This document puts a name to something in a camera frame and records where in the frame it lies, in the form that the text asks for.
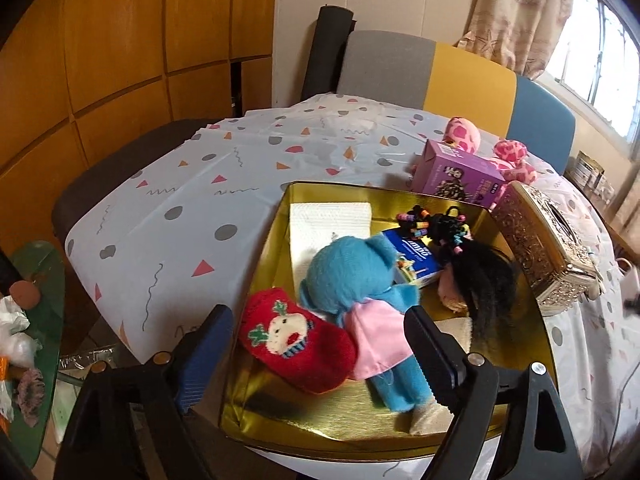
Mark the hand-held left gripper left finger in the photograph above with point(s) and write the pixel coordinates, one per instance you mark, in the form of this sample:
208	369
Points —
200	365

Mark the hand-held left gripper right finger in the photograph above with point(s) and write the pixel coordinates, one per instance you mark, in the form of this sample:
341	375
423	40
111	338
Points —
435	360

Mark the black-haired doll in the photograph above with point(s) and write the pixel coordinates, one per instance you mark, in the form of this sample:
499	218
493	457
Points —
485	280

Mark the blue tissue pack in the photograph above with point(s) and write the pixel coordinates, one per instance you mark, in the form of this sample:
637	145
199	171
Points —
415	252

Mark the red printed sock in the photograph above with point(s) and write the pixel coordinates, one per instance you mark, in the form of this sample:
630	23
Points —
320	360

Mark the gold tray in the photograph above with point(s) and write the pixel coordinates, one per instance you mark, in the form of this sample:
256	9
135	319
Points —
320	410

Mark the blue plush doll pink dress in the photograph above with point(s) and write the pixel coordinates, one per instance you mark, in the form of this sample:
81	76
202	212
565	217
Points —
340	275

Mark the white paper towel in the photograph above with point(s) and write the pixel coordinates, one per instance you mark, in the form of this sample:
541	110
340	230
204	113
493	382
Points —
325	225

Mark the gold tissue box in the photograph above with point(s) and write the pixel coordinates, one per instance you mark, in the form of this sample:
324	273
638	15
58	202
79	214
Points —
540	240

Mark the grey fuzzy scrunchie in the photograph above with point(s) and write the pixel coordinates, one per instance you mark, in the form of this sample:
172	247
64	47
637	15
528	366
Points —
30	395

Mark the green glass table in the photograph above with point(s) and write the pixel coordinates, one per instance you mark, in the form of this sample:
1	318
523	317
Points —
45	280

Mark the white crumpled plastic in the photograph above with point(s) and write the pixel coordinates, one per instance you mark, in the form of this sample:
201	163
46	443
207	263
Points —
15	330

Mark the brown round object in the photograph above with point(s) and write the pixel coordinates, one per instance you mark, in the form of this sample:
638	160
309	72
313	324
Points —
25	294

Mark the purple box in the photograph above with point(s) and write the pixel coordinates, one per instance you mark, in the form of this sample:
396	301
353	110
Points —
450	170

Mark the orange object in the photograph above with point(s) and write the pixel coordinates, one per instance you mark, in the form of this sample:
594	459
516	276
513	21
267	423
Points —
3	385

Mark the pink spotted plush toy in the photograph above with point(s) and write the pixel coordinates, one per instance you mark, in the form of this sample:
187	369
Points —
462	135

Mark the row of boxes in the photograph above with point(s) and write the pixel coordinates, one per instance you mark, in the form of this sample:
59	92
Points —
590	175

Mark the grey yellow blue headboard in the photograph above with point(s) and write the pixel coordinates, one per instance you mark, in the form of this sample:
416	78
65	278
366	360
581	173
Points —
465	80

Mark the black rolled mat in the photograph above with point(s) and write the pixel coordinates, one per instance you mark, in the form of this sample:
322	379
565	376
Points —
327	45

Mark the wooden wardrobe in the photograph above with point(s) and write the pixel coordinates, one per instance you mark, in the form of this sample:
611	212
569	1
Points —
115	35

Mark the window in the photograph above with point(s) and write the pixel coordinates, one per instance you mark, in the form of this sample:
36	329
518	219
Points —
595	50

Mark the patterned beige curtain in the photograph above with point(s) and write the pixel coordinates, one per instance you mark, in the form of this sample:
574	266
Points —
520	10

